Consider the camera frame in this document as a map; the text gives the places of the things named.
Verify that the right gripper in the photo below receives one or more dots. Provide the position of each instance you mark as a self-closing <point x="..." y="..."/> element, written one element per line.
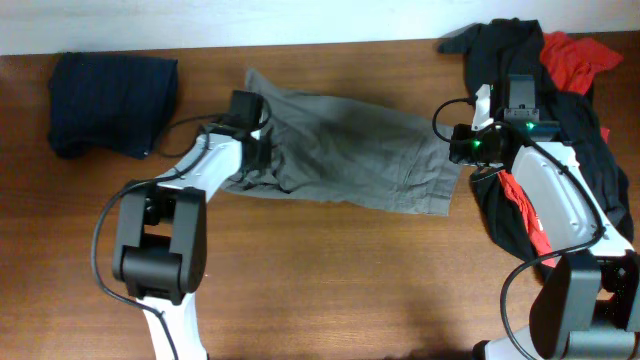
<point x="458" y="152"/>

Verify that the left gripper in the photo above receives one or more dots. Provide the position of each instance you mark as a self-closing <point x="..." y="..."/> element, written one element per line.
<point x="263" y="158"/>

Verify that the grey shorts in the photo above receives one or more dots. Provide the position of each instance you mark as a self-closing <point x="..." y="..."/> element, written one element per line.
<point x="333" y="149"/>

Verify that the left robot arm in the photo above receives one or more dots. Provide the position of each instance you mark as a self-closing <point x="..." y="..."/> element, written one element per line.
<point x="160" y="251"/>

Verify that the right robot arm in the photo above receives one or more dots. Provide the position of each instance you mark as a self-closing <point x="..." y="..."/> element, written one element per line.
<point x="588" y="308"/>

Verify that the black shirt with white print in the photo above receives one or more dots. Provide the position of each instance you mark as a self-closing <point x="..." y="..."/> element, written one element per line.
<point x="502" y="48"/>

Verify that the red shirt with white print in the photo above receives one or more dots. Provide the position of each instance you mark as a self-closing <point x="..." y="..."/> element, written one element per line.
<point x="573" y="65"/>

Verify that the folded navy blue garment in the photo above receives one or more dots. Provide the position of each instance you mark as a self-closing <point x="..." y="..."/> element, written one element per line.
<point x="113" y="101"/>

